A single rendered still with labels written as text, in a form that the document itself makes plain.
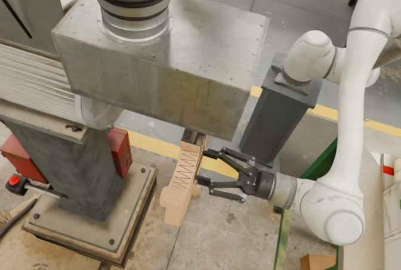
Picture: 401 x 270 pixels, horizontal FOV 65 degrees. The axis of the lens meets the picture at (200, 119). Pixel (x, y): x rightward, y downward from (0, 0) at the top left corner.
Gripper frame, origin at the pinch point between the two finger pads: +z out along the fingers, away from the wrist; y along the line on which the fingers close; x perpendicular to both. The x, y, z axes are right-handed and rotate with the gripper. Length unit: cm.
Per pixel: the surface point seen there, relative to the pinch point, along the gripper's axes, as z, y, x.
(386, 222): -59, 4, -12
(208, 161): -1, 38, -113
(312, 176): -49, 27, -53
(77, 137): 32.2, -5.3, 8.1
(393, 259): -59, -7, -7
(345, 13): -87, 238, -146
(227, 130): -3.8, -4.4, 37.8
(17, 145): 66, -6, -25
